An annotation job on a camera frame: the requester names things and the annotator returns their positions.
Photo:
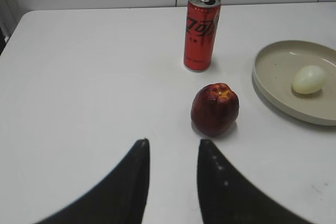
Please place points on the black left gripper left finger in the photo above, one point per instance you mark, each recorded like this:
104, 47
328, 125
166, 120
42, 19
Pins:
119, 198

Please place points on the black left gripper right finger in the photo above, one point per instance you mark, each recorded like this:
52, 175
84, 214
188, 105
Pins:
226, 196

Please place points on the white egg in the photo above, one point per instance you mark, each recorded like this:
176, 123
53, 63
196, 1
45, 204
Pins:
309, 79

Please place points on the beige ceramic plate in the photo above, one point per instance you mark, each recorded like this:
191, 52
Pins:
274, 70

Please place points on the dark red apple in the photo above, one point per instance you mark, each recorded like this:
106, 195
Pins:
214, 109

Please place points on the red soda can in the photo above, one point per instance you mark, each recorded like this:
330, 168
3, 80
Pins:
201, 26

